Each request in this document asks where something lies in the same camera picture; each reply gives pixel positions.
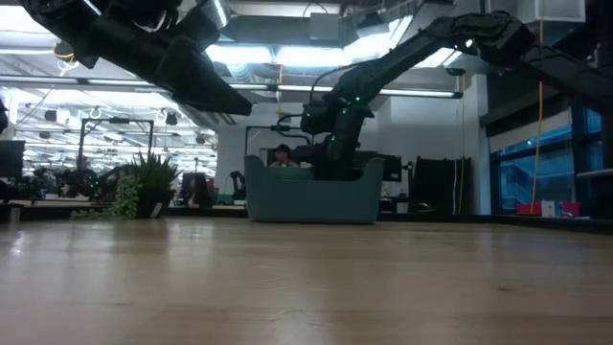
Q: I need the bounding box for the teal plastic tub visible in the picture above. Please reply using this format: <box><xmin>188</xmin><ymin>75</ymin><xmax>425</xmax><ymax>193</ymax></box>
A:
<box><xmin>242</xmin><ymin>155</ymin><xmax>386</xmax><ymax>225</ymax></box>

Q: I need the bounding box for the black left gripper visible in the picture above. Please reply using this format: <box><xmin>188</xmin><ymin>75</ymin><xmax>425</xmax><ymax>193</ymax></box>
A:
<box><xmin>88</xmin><ymin>0</ymin><xmax>254</xmax><ymax>116</ymax></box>

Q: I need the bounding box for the large glass window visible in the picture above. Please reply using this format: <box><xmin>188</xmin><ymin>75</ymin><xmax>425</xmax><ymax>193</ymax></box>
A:
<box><xmin>488</xmin><ymin>103</ymin><xmax>603</xmax><ymax>215</ymax></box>

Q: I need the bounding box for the black tall panel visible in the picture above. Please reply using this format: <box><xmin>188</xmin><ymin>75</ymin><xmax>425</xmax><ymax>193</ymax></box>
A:
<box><xmin>412</xmin><ymin>155</ymin><xmax>473</xmax><ymax>217</ymax></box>

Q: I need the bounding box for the round ceiling dome fixture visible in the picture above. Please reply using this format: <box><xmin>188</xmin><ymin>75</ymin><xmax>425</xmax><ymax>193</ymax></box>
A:
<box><xmin>52</xmin><ymin>40</ymin><xmax>79</xmax><ymax>63</ymax></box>

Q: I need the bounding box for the green artificial potted plant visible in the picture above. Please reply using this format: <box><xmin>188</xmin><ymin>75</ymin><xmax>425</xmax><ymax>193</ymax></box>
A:
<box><xmin>70</xmin><ymin>151</ymin><xmax>181</xmax><ymax>220</ymax></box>

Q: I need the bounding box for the yellow hanging cable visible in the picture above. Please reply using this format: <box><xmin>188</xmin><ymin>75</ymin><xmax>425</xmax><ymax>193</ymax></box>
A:
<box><xmin>529</xmin><ymin>80</ymin><xmax>546</xmax><ymax>217</ymax></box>

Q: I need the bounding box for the black computer monitor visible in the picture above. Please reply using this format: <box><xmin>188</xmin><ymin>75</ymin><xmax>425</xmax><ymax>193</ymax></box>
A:
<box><xmin>356</xmin><ymin>150</ymin><xmax>403</xmax><ymax>183</ymax></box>
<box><xmin>0</xmin><ymin>138</ymin><xmax>26</xmax><ymax>179</ymax></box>

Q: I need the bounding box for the silver round air duct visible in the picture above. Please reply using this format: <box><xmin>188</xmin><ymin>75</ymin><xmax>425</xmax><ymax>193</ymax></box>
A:
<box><xmin>210</xmin><ymin>0</ymin><xmax>231</xmax><ymax>29</ymax></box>

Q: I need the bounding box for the long white light bar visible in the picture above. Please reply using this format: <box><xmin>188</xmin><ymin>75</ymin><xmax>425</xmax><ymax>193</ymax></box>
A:
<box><xmin>0</xmin><ymin>74</ymin><xmax>464</xmax><ymax>100</ymax></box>

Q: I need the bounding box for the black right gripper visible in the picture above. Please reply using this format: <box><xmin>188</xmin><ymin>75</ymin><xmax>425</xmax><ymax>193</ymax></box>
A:
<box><xmin>289</xmin><ymin>93</ymin><xmax>377</xmax><ymax>182</ymax></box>

